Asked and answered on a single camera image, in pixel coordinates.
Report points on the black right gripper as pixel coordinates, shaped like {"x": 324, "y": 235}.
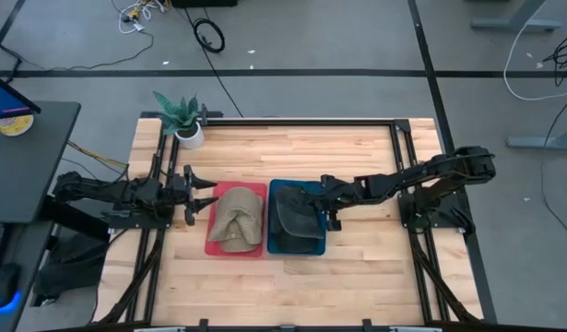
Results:
{"x": 343, "y": 193}

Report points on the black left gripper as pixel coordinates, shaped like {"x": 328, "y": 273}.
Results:
{"x": 184, "y": 196}

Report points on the grey washed cotton cap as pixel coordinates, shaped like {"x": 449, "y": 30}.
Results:
{"x": 297, "y": 221}

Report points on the beige cotton cap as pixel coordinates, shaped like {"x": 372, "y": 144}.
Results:
{"x": 239, "y": 216}

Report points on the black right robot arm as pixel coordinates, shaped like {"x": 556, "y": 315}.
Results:
{"x": 426, "y": 177}

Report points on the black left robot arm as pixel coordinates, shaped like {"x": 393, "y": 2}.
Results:
{"x": 108, "y": 191}

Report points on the blue plastic bin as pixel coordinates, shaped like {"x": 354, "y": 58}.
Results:
{"x": 310, "y": 186}

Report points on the pink translucent plastic bin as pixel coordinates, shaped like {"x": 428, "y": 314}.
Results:
{"x": 210, "y": 249}

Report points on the white plant pot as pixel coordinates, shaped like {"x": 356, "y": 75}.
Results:
{"x": 191, "y": 138}

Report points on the green leafy plant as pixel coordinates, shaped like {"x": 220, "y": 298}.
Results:
{"x": 177, "y": 113}

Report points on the black fabric bag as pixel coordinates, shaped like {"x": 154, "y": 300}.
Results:
{"x": 66, "y": 267}

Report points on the black office desk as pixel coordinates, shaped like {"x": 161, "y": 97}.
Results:
{"x": 25, "y": 166}

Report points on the yellow round disc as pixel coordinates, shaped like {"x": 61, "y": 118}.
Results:
{"x": 13, "y": 125}

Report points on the black computer mouse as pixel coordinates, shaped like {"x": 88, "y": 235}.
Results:
{"x": 4, "y": 283}

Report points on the black computer monitor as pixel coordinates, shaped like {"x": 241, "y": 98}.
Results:
{"x": 4, "y": 99}

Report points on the grey desk foot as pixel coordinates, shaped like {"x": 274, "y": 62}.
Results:
{"x": 541, "y": 142}
{"x": 518, "y": 23}

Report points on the black aluminium table frame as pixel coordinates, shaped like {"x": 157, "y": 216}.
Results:
{"x": 310, "y": 123}

